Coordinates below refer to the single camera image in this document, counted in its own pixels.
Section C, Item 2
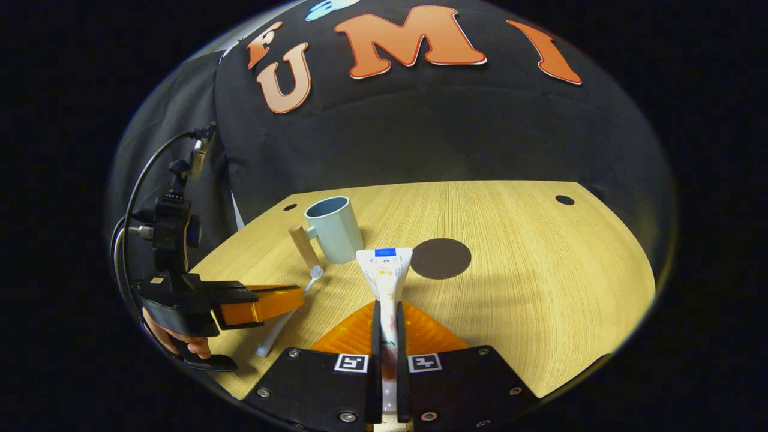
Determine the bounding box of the black backdrop cloth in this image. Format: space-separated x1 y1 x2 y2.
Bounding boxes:
213 0 674 241

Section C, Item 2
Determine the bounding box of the white toothbrush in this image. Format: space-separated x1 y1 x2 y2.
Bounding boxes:
256 266 325 358

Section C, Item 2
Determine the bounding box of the wooden desktop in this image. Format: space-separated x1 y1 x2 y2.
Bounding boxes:
192 180 656 401

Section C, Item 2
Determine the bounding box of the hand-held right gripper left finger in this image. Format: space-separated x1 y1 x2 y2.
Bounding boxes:
242 300 383 432

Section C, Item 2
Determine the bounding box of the light blue cup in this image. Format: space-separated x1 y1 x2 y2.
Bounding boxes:
288 196 365 269

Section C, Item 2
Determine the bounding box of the white toothpaste tube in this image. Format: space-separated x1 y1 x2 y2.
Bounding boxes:
356 247 413 415

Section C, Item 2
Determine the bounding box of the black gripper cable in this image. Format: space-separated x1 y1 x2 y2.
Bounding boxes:
111 129 208 337

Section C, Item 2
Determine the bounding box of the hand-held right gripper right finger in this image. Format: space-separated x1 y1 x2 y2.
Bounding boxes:
396 301 541 432

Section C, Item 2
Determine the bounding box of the plain black curtain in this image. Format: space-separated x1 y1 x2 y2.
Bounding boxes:
108 51 241 283

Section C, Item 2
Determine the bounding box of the round dark brown coaster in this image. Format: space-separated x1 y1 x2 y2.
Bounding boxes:
411 238 472 280

